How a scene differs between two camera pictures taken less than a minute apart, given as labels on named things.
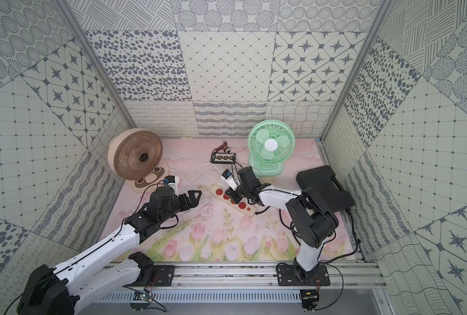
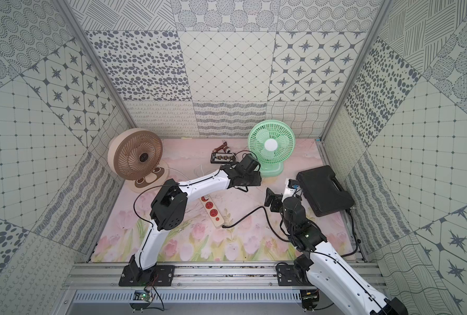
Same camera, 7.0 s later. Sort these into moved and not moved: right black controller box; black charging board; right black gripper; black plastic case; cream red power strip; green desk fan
Moved: cream red power strip; right black gripper
Not moved: black charging board; right black controller box; green desk fan; black plastic case
